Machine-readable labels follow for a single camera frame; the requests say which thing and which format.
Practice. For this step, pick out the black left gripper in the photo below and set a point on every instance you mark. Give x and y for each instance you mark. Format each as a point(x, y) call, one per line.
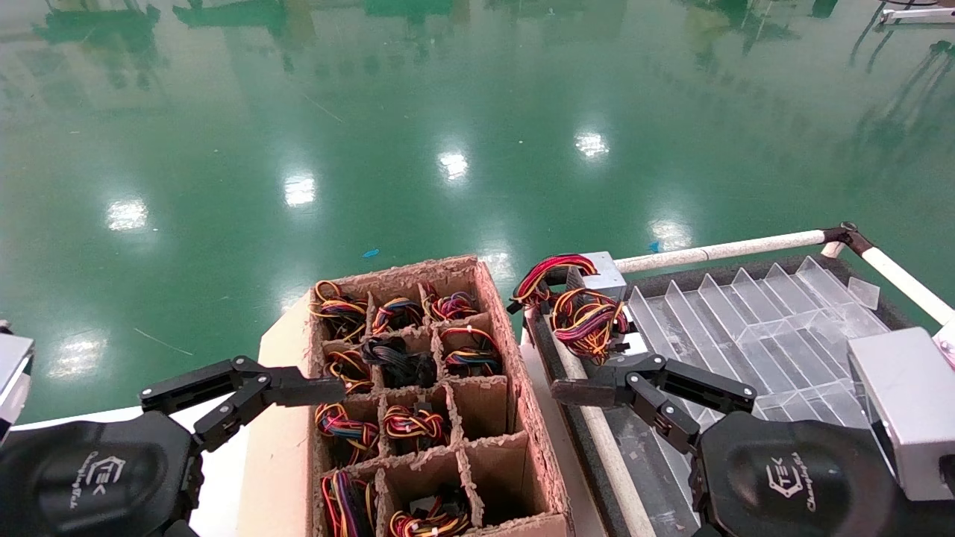
point(89, 477)

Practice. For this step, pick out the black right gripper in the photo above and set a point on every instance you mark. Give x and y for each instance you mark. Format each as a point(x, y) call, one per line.
point(791, 485)

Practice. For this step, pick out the brown cardboard divider box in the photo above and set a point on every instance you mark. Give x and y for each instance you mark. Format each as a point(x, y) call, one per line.
point(283, 447)

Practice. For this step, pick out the clear acrylic divider tray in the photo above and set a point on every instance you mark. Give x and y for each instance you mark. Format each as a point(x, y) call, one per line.
point(746, 328)

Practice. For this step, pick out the loose clear acrylic piece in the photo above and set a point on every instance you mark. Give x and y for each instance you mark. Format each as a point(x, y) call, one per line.
point(864, 293)

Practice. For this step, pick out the black pipe connector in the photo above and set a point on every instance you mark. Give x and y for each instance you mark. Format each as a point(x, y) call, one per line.
point(847, 235)

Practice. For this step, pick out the white frame pipe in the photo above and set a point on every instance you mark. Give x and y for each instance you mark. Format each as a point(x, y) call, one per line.
point(608, 447)
point(716, 252)
point(906, 282)

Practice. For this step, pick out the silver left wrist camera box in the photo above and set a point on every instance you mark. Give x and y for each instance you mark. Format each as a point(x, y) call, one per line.
point(13, 365)

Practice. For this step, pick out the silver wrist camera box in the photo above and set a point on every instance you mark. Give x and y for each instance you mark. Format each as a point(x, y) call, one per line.
point(13, 365)
point(910, 403)

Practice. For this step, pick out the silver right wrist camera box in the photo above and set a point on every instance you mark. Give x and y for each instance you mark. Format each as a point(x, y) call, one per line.
point(910, 403)

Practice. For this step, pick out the white metal frame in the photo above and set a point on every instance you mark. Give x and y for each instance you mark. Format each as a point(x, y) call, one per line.
point(918, 13)

